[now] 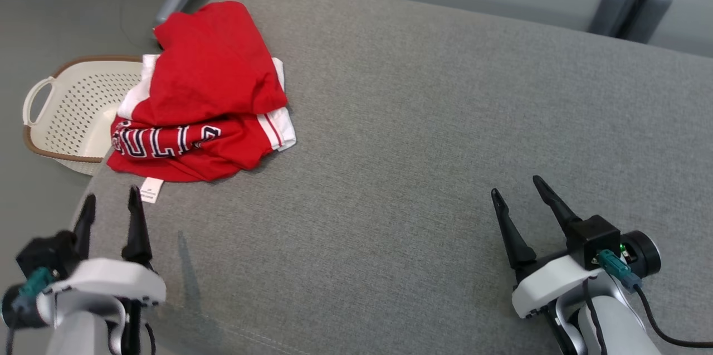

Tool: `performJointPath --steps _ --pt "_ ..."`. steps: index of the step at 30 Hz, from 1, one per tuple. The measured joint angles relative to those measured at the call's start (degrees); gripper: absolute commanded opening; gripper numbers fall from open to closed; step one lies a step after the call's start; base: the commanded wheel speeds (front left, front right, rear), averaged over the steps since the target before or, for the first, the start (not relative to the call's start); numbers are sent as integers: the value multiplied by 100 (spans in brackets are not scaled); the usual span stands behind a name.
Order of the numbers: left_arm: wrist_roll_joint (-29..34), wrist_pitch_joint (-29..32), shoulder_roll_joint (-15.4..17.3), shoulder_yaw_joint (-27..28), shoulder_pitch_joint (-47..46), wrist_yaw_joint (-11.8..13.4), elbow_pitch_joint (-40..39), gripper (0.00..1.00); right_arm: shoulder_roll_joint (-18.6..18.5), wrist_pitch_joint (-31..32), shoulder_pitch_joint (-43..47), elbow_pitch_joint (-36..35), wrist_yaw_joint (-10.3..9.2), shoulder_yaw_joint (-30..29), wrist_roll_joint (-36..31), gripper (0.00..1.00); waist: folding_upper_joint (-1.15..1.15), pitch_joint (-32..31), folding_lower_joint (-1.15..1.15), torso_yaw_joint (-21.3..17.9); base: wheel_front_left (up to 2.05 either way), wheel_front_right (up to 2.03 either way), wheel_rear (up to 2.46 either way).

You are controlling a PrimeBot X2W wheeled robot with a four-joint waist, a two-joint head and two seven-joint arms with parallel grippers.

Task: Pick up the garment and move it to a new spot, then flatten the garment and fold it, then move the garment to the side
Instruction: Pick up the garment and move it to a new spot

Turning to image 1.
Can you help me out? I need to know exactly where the left arm cable teal plug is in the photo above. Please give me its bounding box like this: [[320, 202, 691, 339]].
[[4, 268, 55, 355]]

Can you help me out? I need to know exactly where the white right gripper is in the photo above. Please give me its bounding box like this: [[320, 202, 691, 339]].
[[491, 176, 609, 320]]

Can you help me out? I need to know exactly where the plain red shorts white waistband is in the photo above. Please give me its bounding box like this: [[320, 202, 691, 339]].
[[149, 1, 289, 127]]

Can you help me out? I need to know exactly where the red jersey with lettering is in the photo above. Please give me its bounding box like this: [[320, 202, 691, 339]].
[[106, 54, 297, 203]]

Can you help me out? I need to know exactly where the right arm cable teal plug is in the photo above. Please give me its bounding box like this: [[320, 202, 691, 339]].
[[597, 249, 713, 348]]

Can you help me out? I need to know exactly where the arm cable teal plug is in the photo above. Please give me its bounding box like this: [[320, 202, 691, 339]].
[[4, 268, 55, 355], [597, 249, 713, 348]]

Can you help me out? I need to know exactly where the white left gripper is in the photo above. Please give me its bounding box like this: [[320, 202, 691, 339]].
[[36, 186, 167, 328]]

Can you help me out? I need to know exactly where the cream perforated laundry basket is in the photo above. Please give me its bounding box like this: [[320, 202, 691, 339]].
[[22, 56, 144, 176]]

